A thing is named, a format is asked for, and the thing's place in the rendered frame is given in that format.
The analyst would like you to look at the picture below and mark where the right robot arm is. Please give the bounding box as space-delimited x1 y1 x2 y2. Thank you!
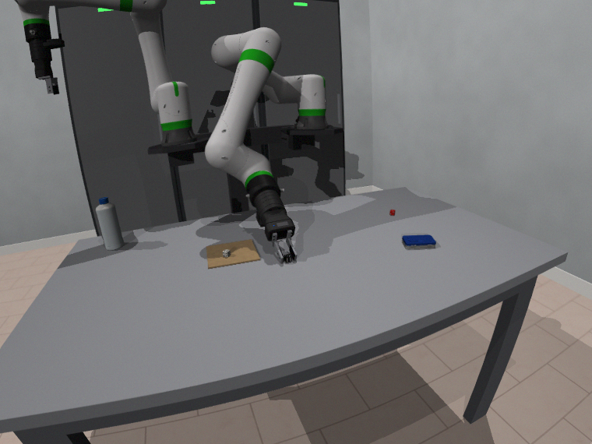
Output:
15 0 197 146

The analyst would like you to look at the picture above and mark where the grey bottle with blue cap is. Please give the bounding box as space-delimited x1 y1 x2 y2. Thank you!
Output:
96 197 124 250

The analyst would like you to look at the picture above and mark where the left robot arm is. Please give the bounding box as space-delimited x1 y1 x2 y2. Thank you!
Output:
205 27 329 189

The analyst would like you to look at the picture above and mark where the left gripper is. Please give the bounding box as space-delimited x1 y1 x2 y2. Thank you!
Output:
246 174 298 263

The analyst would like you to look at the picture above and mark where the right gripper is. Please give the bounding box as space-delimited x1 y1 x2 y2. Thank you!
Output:
24 23 65 94

